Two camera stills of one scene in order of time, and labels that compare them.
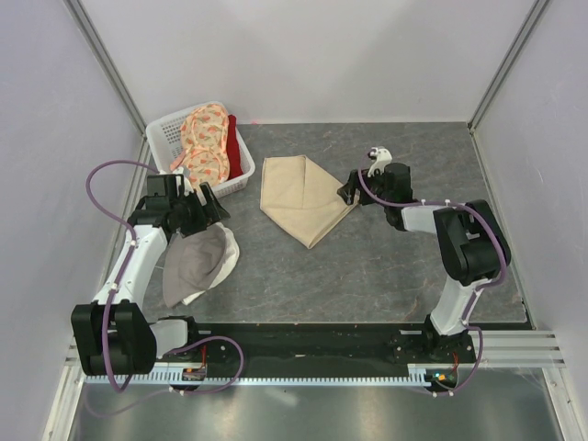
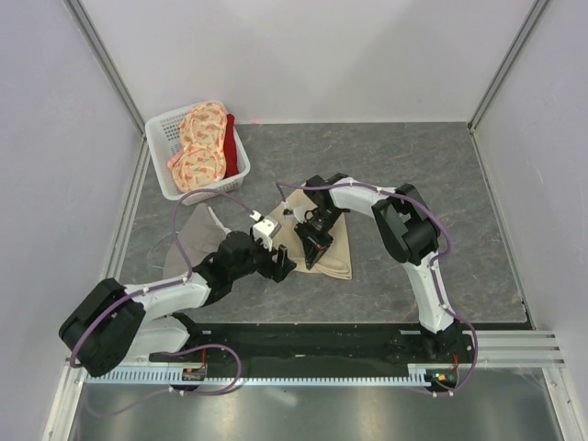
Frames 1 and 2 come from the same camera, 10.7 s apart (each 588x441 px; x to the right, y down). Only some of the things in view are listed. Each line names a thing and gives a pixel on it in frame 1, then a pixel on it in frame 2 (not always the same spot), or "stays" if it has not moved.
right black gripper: [347, 191] → [310, 240]
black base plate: [332, 351] stays
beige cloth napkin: [302, 198] → [334, 262]
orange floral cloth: [206, 154] stays
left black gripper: [206, 215] → [277, 271]
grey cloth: [191, 263] stays
